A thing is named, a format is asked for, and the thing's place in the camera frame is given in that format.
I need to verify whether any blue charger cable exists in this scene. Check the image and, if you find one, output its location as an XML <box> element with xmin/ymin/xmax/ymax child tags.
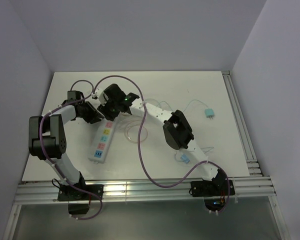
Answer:
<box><xmin>174</xmin><ymin>146</ymin><xmax>215</xmax><ymax>163</ymax></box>

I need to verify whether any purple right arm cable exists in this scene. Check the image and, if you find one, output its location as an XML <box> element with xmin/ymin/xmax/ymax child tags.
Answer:
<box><xmin>93</xmin><ymin>75</ymin><xmax>232</xmax><ymax>215</ymax></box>

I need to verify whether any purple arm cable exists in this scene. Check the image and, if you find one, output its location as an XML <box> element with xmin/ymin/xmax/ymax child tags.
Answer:
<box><xmin>39</xmin><ymin>79</ymin><xmax>103</xmax><ymax>221</ymax></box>
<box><xmin>93</xmin><ymin>75</ymin><xmax>232</xmax><ymax>215</ymax></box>

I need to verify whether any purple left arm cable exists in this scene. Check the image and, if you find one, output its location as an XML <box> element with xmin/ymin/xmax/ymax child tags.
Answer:
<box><xmin>39</xmin><ymin>79</ymin><xmax>103</xmax><ymax>221</ymax></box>

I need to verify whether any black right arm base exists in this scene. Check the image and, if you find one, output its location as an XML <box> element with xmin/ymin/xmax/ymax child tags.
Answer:
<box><xmin>188</xmin><ymin>180</ymin><xmax>236</xmax><ymax>212</ymax></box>

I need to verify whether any aluminium side rail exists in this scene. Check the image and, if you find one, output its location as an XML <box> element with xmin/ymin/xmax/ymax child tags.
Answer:
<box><xmin>221</xmin><ymin>71</ymin><xmax>263</xmax><ymax>177</ymax></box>

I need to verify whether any white multicolour power strip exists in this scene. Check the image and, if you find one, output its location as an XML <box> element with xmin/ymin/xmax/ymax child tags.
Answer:
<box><xmin>87</xmin><ymin>118</ymin><xmax>118</xmax><ymax>164</ymax></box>

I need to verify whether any teal charger plug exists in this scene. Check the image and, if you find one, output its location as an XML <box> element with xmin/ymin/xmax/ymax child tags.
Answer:
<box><xmin>204</xmin><ymin>108</ymin><xmax>215</xmax><ymax>119</ymax></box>

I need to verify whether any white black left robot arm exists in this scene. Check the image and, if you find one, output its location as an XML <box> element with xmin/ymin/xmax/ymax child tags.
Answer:
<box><xmin>28</xmin><ymin>90</ymin><xmax>104</xmax><ymax>200</ymax></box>

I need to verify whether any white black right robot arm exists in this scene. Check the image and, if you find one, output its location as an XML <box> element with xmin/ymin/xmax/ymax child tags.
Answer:
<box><xmin>92</xmin><ymin>83</ymin><xmax>231</xmax><ymax>195</ymax></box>

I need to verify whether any teal charger cable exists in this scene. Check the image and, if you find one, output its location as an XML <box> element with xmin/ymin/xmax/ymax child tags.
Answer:
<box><xmin>149</xmin><ymin>99</ymin><xmax>207</xmax><ymax>113</ymax></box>

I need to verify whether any pink charger cable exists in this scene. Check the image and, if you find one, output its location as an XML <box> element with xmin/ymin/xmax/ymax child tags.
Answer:
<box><xmin>117</xmin><ymin>117</ymin><xmax>150</xmax><ymax>145</ymax></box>

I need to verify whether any aluminium front rail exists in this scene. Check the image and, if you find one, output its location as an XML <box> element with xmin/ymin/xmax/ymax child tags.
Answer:
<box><xmin>13</xmin><ymin>176</ymin><xmax>276</xmax><ymax>205</ymax></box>

